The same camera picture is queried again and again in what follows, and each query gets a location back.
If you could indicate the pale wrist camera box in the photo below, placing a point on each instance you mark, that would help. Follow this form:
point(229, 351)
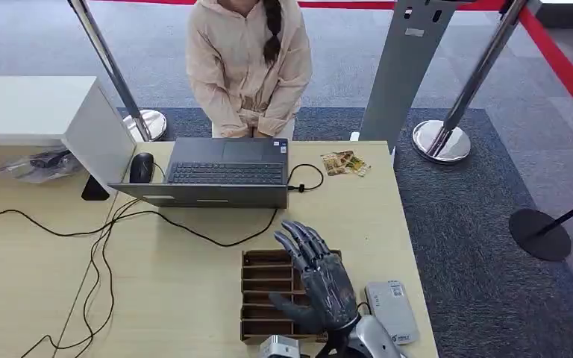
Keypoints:
point(279, 347)

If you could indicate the white flat card reader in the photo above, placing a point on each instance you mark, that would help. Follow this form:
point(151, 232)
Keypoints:
point(393, 309)

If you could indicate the chrome stanchion post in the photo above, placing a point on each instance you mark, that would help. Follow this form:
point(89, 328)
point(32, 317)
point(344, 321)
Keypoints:
point(469, 84)
point(113, 69)

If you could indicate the wooden card box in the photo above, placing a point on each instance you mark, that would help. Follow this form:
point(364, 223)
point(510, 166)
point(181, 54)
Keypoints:
point(266, 286)

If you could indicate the red barrier belt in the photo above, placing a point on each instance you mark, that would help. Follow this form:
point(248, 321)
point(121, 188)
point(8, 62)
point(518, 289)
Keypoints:
point(563, 69)
point(346, 4)

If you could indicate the black computer mouse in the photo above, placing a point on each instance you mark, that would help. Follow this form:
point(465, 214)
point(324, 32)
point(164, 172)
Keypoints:
point(141, 168)

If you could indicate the grey laptop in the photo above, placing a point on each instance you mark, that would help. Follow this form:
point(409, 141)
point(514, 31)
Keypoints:
point(227, 173)

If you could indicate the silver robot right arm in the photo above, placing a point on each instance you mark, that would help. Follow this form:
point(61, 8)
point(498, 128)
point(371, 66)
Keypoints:
point(380, 341)

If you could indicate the person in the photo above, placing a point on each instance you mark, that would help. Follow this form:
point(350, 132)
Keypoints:
point(237, 64)

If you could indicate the grey kiosk stand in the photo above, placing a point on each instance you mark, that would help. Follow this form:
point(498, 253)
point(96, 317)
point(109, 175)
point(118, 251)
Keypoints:
point(402, 69)

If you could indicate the black stanchion post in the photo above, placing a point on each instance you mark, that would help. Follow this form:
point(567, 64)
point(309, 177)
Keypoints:
point(538, 234)

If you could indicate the white desk cabinet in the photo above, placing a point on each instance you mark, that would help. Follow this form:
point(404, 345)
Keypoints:
point(29, 108)

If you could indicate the printed card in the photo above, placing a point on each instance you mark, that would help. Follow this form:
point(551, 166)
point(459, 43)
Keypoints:
point(359, 165)
point(333, 164)

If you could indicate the black cabinet foot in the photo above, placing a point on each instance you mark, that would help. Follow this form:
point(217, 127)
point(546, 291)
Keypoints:
point(94, 191)

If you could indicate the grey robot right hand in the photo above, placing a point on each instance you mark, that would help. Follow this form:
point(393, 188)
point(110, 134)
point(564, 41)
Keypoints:
point(328, 291)

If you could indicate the clear plastic bag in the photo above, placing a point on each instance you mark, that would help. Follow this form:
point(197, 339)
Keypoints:
point(39, 165)

